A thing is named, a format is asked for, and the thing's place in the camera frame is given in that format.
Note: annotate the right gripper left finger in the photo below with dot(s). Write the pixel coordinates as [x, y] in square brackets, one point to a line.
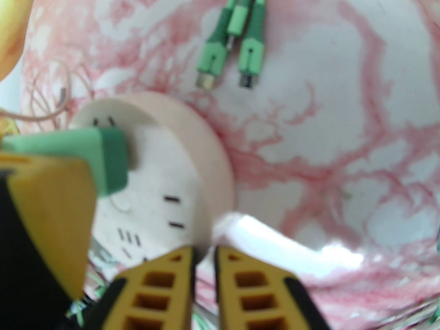
[184, 287]

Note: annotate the green charger adapter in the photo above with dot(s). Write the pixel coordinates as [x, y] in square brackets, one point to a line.
[103, 156]

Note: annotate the round pink white socket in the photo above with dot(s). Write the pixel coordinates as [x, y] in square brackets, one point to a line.
[165, 156]

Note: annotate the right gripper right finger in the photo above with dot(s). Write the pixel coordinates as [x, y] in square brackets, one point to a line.
[225, 287]

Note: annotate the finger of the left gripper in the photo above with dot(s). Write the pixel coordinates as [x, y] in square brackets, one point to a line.
[51, 201]

